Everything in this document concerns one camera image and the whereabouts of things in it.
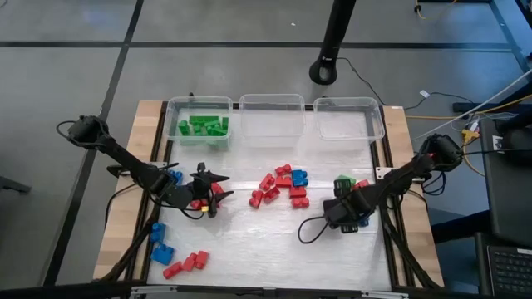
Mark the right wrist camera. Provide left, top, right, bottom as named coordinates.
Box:
left=323, top=200, right=347, bottom=228

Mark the black table leg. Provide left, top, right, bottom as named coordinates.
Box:
left=490, top=0, right=532, bottom=74

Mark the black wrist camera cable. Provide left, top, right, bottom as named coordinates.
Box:
left=160, top=194, right=211, bottom=221
left=297, top=214, right=330, bottom=245

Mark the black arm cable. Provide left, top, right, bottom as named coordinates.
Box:
left=56, top=120, right=76, bottom=146

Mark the black pole stand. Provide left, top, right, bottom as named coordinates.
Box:
left=308, top=0, right=357, bottom=86

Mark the white floor cable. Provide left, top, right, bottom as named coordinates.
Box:
left=413, top=68, right=532, bottom=141

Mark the grey floor foot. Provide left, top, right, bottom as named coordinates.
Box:
left=0, top=176, right=32, bottom=195

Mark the black power cable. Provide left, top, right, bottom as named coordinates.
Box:
left=459, top=147, right=532, bottom=158

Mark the clear plastic bin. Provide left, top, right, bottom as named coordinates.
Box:
left=161, top=96, right=234, bottom=152
left=239, top=93, right=307, bottom=150
left=313, top=96, right=387, bottom=151

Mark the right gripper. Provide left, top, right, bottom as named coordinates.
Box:
left=333, top=178, right=377, bottom=234

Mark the black desk unit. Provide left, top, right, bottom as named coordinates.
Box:
left=480, top=118, right=532, bottom=246

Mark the black laptop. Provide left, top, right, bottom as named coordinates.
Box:
left=475, top=232, right=532, bottom=299

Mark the white table mat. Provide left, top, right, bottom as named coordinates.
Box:
left=147, top=108, right=394, bottom=292

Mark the black floor cable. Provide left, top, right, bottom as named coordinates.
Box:
left=335, top=56, right=475, bottom=111

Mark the black aluminium table frame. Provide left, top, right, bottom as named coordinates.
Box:
left=99, top=99, right=444, bottom=299

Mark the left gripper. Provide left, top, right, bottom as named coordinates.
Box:
left=181, top=162, right=235, bottom=218

